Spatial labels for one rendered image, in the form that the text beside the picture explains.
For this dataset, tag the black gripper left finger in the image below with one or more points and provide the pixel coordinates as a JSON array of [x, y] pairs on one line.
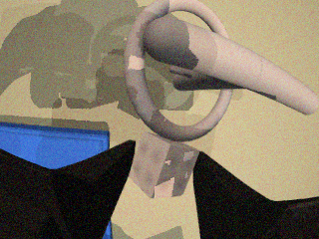
[[81, 196]]

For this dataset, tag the grey metal ring with small tab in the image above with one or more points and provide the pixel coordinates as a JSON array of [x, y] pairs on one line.
[[163, 164]]

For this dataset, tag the grey metal cross-bar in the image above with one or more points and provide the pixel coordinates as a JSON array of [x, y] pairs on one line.
[[203, 60]]

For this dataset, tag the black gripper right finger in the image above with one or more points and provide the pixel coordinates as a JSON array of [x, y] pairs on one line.
[[229, 209]]

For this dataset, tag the blue tray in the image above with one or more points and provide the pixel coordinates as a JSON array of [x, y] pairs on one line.
[[52, 147]]

